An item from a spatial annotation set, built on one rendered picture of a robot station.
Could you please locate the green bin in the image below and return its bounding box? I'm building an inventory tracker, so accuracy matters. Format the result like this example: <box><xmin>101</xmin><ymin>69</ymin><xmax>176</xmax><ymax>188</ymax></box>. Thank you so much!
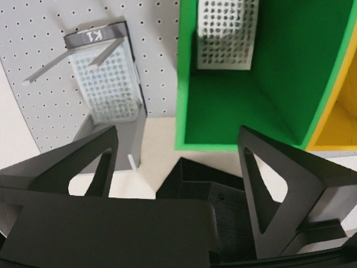
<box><xmin>176</xmin><ymin>0</ymin><xmax>357</xmax><ymax>150</ymax></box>

